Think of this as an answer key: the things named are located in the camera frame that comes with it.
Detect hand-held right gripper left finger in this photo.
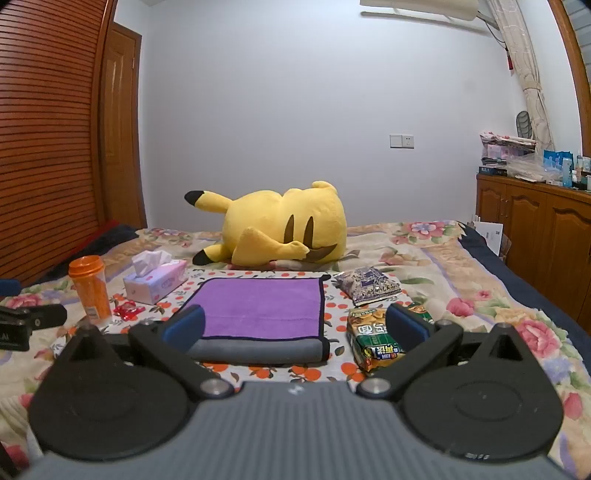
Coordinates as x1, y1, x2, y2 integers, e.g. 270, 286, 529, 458
51, 305, 235, 401

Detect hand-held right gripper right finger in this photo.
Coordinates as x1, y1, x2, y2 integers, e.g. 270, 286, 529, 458
356, 303, 543, 400

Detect purple and grey towel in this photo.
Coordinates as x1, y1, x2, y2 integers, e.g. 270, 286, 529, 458
182, 275, 331, 366

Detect green snack packet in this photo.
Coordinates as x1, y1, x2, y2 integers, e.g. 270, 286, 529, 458
346, 302, 435, 373

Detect white and pink tissue box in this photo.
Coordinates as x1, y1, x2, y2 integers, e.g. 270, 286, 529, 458
123, 249, 188, 305

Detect orange plastic bottle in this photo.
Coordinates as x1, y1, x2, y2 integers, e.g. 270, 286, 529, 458
68, 255, 113, 324

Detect red candy wrapper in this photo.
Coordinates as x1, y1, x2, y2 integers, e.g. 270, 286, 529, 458
113, 300, 145, 320

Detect purple snack packet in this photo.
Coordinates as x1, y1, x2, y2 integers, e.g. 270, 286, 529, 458
333, 266, 402, 306

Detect dark blue red-edged blanket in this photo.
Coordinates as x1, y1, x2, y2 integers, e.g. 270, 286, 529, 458
41, 220, 139, 278

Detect white cardboard carton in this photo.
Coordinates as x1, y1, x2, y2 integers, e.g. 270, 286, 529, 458
471, 215, 509, 257

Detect dark blue bed cover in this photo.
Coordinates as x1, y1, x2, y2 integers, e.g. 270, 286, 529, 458
462, 231, 591, 337

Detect yellow plush toy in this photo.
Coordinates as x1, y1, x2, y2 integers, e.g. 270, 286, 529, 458
184, 181, 348, 267

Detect wooden louvred wardrobe door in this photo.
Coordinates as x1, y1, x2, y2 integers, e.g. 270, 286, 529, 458
0, 0, 116, 288

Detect wooden cabinet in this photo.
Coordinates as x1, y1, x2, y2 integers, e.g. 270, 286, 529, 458
475, 173, 591, 319

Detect stack of pink packages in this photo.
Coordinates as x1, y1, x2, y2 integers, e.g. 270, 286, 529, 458
479, 131, 539, 178

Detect clear plastic bag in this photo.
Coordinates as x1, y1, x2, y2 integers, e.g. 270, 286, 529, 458
508, 154, 562, 185

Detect blue and white boxes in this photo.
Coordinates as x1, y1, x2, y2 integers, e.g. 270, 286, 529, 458
542, 150, 591, 190

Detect small dark fan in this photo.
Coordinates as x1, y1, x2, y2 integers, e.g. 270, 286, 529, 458
516, 110, 536, 139

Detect beige patterned curtain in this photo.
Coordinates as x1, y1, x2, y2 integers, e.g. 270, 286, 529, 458
487, 0, 555, 154

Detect white air conditioner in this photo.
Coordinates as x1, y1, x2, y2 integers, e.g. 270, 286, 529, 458
359, 0, 483, 22

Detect wooden window frame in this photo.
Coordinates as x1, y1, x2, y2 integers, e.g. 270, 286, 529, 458
549, 0, 591, 158

